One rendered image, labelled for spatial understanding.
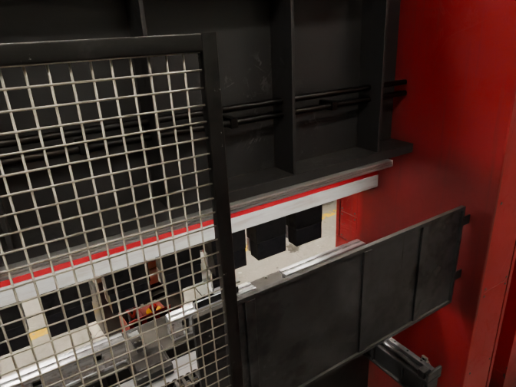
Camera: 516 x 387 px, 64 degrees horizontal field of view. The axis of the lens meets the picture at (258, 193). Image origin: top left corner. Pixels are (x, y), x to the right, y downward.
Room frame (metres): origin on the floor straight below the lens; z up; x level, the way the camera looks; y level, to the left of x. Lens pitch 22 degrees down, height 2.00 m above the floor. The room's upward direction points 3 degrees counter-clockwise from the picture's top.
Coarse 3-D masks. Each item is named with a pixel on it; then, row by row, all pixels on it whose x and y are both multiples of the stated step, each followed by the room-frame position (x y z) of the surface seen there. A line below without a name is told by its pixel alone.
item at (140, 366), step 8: (128, 336) 1.20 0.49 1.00; (136, 344) 1.15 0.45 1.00; (144, 344) 1.15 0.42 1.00; (152, 352) 1.07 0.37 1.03; (128, 360) 1.05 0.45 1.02; (136, 360) 1.04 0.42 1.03; (144, 360) 1.04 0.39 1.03; (152, 360) 1.04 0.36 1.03; (128, 368) 1.05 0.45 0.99; (136, 368) 1.01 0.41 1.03; (144, 368) 1.01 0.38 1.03; (160, 368) 1.01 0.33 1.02; (168, 368) 1.02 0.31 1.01; (136, 376) 0.98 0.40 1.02; (144, 376) 0.98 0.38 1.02; (152, 376) 0.99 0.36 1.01; (160, 376) 1.01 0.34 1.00; (136, 384) 0.98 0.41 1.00; (144, 384) 0.98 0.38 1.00
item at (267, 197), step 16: (384, 160) 1.61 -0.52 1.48; (336, 176) 1.45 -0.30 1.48; (352, 176) 1.49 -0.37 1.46; (272, 192) 1.32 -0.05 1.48; (288, 192) 1.34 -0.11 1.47; (240, 208) 1.24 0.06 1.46; (160, 224) 1.10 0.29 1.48; (176, 224) 1.12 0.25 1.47; (192, 224) 1.14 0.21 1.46; (96, 240) 1.02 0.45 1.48; (128, 240) 1.05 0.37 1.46; (64, 256) 0.96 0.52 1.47; (80, 256) 0.98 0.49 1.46; (0, 272) 0.88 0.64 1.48; (16, 272) 0.90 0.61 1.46
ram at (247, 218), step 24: (312, 192) 1.65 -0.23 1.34; (336, 192) 1.73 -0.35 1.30; (240, 216) 1.47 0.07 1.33; (264, 216) 1.52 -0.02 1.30; (144, 240) 1.27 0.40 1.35; (192, 240) 1.36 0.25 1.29; (96, 264) 1.18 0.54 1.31; (120, 264) 1.22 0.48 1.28; (0, 288) 1.04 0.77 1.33; (24, 288) 1.07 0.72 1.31; (48, 288) 1.10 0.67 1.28
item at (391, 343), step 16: (368, 352) 1.31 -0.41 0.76; (384, 352) 1.23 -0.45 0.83; (400, 352) 1.20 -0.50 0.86; (384, 368) 1.24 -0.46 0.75; (400, 368) 1.17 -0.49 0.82; (416, 368) 1.12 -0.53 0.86; (432, 368) 1.12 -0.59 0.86; (400, 384) 1.16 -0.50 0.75; (416, 384) 1.12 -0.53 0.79; (432, 384) 1.10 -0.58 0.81
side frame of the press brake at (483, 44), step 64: (448, 0) 1.63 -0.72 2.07; (512, 0) 1.44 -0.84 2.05; (448, 64) 1.60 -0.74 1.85; (512, 64) 1.41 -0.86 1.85; (448, 128) 1.58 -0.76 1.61; (512, 128) 1.40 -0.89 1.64; (384, 192) 1.83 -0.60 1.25; (448, 192) 1.55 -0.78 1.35; (512, 192) 1.45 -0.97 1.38; (512, 256) 1.50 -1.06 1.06; (448, 320) 1.48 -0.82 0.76; (384, 384) 1.75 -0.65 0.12; (448, 384) 1.44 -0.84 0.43
